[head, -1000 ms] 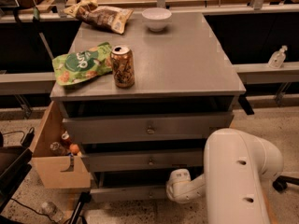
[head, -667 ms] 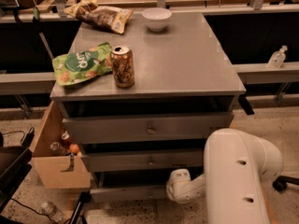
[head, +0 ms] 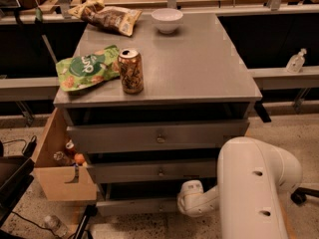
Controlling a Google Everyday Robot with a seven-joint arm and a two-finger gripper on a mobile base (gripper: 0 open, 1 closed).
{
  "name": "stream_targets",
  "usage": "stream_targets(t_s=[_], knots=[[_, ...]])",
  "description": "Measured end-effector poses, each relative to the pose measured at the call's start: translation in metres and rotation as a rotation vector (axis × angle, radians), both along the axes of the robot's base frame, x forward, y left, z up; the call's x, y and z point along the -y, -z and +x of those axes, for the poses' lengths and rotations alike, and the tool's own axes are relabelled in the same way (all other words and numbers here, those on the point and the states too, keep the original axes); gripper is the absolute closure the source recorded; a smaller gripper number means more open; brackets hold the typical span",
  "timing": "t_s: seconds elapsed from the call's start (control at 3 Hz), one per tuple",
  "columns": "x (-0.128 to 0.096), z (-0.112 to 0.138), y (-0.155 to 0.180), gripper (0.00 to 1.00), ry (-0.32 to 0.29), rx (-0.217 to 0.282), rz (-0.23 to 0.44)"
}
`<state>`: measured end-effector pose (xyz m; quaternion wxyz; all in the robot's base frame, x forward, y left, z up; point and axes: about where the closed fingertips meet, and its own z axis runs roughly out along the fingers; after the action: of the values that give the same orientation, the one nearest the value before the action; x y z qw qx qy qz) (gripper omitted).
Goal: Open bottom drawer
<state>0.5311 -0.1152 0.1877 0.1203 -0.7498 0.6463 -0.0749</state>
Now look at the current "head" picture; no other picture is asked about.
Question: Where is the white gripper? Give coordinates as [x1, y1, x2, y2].
[177, 180, 203, 217]

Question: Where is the grey bottom drawer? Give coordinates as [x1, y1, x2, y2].
[97, 181, 180, 216]

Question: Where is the grey drawer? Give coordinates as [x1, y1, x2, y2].
[97, 181, 180, 216]
[67, 119, 249, 153]
[87, 158, 216, 183]

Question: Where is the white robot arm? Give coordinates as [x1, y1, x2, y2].
[177, 136, 302, 239]

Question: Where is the grey middle drawer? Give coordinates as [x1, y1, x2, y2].
[87, 158, 216, 183]

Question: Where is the grey drawer cabinet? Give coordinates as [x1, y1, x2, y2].
[54, 13, 261, 201]

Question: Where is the grey top drawer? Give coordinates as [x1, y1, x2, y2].
[67, 119, 249, 153]

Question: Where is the black tripod leg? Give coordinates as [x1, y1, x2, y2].
[72, 204, 98, 239]

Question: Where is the black office chair base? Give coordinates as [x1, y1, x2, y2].
[290, 187, 319, 205]

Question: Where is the orange fruit in box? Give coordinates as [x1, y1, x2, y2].
[74, 153, 85, 165]

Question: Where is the wooden side box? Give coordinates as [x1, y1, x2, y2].
[32, 109, 97, 201]

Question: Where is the dark bottle in box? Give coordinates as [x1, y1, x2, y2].
[53, 151, 72, 166]

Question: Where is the clear plastic bottle on floor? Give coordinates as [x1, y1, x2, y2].
[44, 215, 68, 238]

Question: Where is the gold beverage can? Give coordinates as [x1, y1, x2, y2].
[118, 48, 144, 94]

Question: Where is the green snack bag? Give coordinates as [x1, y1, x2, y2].
[56, 45, 120, 92]

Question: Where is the hand sanitizer pump bottle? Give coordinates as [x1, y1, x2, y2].
[285, 48, 307, 74]

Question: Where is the black equipment at left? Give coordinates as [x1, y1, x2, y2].
[0, 136, 37, 226]

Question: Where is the white bowl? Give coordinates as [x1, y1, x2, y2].
[152, 8, 183, 34]

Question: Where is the brown chip bag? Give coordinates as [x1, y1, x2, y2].
[68, 0, 142, 37]

